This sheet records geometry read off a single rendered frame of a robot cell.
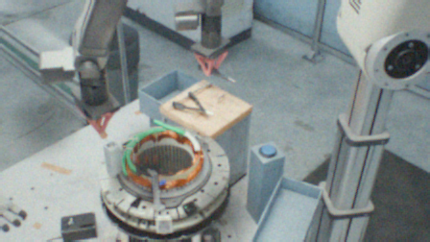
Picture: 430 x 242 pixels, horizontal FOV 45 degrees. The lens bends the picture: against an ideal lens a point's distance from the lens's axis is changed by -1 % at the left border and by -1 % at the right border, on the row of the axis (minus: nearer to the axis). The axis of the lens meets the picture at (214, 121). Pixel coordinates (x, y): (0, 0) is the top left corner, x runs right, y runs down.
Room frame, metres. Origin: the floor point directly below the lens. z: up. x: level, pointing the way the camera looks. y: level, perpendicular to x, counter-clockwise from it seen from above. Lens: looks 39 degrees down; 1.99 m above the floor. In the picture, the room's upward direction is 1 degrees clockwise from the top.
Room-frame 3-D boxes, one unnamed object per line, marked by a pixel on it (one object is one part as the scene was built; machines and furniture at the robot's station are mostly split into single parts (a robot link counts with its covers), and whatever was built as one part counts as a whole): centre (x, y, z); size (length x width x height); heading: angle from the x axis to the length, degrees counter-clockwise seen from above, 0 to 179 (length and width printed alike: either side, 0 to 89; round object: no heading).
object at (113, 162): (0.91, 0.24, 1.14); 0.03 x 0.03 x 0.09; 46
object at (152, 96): (1.32, 0.14, 0.92); 0.17 x 0.11 x 0.28; 139
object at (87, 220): (0.97, 0.38, 0.81); 0.10 x 0.06 x 0.06; 103
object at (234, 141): (1.22, 0.02, 0.91); 0.19 x 0.19 x 0.26; 49
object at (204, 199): (0.93, 0.12, 1.09); 0.32 x 0.32 x 0.01
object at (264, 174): (1.06, -0.15, 0.91); 0.07 x 0.07 x 0.25; 26
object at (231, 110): (1.22, 0.02, 1.05); 0.20 x 0.19 x 0.02; 49
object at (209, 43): (1.26, 0.01, 1.27); 0.10 x 0.07 x 0.07; 139
